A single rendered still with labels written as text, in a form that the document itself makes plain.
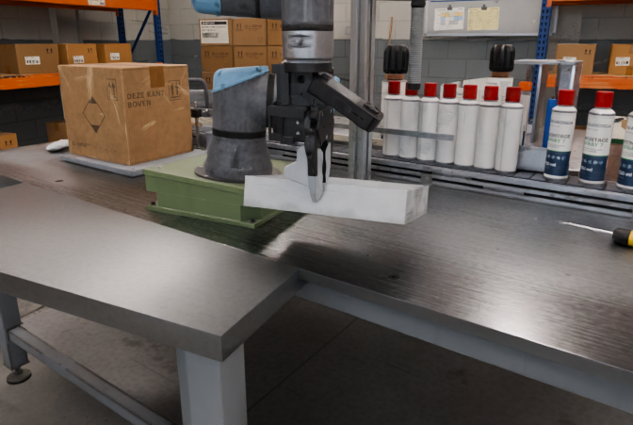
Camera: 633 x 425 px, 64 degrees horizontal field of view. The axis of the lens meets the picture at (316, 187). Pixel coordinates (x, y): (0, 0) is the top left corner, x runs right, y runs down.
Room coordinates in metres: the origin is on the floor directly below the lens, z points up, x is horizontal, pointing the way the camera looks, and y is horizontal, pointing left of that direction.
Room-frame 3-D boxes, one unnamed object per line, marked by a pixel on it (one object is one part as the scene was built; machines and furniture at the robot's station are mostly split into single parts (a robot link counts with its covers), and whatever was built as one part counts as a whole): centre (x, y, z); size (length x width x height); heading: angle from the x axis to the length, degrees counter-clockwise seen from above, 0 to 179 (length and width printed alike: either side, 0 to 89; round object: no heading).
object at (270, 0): (0.86, 0.03, 1.26); 0.11 x 0.11 x 0.08; 1
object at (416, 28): (1.25, -0.24, 1.18); 0.04 x 0.04 x 0.21
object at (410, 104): (1.36, -0.25, 0.98); 0.05 x 0.05 x 0.20
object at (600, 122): (1.10, -0.62, 0.98); 0.05 x 0.05 x 0.20
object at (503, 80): (1.81, -0.65, 1.04); 0.09 x 0.09 x 0.29
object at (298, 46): (0.76, 0.01, 1.18); 0.08 x 0.08 x 0.05
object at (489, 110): (1.24, -0.42, 0.98); 0.05 x 0.05 x 0.20
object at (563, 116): (1.14, -0.56, 0.98); 0.05 x 0.05 x 0.20
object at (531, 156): (1.25, -0.56, 1.01); 0.14 x 0.13 x 0.26; 55
